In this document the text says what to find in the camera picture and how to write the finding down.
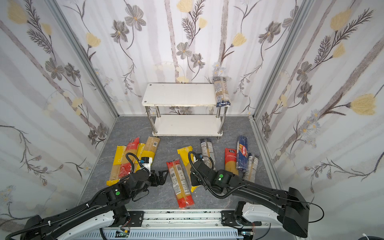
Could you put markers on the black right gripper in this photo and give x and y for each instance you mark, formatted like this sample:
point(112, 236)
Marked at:
point(195, 174)

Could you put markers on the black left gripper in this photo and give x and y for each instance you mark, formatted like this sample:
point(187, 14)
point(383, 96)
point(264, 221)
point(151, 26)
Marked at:
point(154, 178)

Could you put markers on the red spaghetti bag with label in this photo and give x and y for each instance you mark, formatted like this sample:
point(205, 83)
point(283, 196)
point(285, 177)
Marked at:
point(180, 185)

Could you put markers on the yellow-end spaghetti bag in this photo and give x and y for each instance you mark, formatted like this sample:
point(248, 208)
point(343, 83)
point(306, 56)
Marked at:
point(184, 154)

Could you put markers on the clear spaghetti bag blue end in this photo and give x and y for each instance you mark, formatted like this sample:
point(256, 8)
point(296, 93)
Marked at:
point(208, 152)

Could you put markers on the brown and yellow spaghetti pack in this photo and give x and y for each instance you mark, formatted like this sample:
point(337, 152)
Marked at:
point(151, 147)

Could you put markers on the dark blue clear spaghetti bag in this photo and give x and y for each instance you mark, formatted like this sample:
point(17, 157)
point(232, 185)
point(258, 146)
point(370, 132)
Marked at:
point(221, 92)

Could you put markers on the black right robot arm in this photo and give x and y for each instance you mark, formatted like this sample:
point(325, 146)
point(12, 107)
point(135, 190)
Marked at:
point(291, 208)

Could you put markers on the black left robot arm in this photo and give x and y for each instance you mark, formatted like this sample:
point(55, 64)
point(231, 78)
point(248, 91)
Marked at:
point(106, 208)

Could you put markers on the dark blue Barilla pasta box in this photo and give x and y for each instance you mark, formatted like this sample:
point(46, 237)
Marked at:
point(242, 154)

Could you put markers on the white two-tier shelf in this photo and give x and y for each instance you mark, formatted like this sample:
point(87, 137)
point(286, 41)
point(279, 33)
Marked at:
point(183, 95)

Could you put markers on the red clear spaghetti bag left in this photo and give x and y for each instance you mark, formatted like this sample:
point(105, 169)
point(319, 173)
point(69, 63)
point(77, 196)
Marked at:
point(128, 163)

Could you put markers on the yellow Pastatime spaghetti bag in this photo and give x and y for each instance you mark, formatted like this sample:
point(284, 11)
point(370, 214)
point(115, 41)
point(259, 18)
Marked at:
point(139, 155)

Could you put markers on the red spaghetti bag right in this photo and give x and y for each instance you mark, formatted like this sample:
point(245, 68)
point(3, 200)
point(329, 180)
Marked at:
point(231, 161)

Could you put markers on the yellow spaghetti bag far left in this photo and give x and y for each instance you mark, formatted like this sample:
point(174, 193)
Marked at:
point(114, 176)

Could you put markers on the clear spaghetti bag far right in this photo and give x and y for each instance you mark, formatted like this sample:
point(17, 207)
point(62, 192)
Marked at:
point(250, 174)

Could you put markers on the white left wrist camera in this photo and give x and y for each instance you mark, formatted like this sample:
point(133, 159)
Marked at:
point(145, 163)

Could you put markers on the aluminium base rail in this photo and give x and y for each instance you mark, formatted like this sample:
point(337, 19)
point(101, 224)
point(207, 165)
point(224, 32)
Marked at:
point(194, 219)

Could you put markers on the white slotted cable duct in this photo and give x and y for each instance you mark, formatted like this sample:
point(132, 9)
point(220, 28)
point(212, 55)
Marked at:
point(163, 234)

